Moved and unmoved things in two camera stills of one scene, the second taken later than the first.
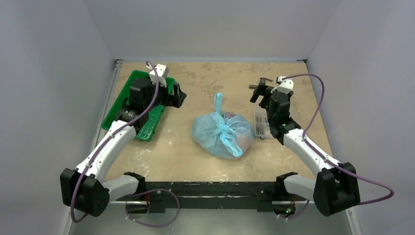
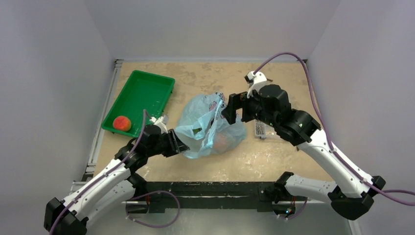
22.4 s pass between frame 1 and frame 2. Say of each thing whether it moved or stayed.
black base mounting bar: stayed
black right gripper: moved
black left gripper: moved
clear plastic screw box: stayed
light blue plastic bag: moved
